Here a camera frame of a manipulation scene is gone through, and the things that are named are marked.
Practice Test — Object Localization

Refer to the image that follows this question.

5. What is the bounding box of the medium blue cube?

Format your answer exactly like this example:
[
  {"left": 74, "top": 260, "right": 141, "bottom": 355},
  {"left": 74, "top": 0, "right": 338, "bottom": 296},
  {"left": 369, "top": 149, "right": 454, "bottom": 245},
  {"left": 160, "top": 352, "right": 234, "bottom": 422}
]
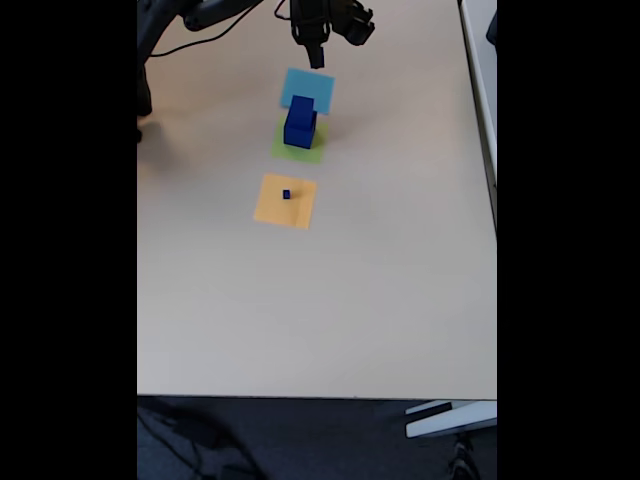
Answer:
[{"left": 288, "top": 94, "right": 317, "bottom": 132}]

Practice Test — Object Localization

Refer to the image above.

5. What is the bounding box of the large blue cube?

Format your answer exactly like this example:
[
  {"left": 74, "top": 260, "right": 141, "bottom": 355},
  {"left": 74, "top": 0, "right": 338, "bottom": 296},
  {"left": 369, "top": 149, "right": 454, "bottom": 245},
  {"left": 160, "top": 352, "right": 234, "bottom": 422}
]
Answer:
[{"left": 283, "top": 110, "right": 318, "bottom": 151}]

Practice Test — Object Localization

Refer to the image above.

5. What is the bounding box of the blue paper square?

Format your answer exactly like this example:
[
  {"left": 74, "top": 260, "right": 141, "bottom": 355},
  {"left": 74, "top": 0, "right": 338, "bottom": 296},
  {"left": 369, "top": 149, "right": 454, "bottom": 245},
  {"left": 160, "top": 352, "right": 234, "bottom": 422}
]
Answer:
[{"left": 279, "top": 68, "right": 337, "bottom": 116}]

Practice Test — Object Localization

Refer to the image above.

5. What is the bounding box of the green paper square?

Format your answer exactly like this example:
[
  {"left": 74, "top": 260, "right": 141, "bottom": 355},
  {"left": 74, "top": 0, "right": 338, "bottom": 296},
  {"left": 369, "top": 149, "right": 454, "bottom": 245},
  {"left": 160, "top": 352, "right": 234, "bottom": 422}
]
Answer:
[{"left": 271, "top": 119, "right": 331, "bottom": 166}]

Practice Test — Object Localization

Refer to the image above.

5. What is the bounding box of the orange paper square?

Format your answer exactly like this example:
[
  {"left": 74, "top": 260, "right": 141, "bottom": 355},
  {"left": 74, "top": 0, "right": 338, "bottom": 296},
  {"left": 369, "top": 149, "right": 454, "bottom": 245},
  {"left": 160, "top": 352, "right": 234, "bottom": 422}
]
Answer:
[{"left": 253, "top": 172, "right": 319, "bottom": 231}]

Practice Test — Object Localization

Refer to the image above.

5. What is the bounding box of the white table foot bar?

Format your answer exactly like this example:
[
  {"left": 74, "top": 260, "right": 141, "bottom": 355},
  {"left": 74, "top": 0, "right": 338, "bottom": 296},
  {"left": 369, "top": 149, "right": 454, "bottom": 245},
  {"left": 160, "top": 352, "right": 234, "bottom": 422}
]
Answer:
[{"left": 403, "top": 400, "right": 498, "bottom": 439}]

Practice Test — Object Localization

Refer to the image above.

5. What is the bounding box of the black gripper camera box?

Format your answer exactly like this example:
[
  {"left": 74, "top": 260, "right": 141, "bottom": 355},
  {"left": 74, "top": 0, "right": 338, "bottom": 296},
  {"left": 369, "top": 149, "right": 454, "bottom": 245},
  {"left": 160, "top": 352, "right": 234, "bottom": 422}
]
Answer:
[{"left": 330, "top": 0, "right": 377, "bottom": 47}]

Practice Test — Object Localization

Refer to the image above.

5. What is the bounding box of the black floor cable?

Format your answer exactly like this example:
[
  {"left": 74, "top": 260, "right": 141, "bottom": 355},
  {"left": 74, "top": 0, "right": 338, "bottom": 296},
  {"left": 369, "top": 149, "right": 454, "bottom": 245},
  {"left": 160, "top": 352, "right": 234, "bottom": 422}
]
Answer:
[{"left": 137, "top": 399, "right": 261, "bottom": 480}]

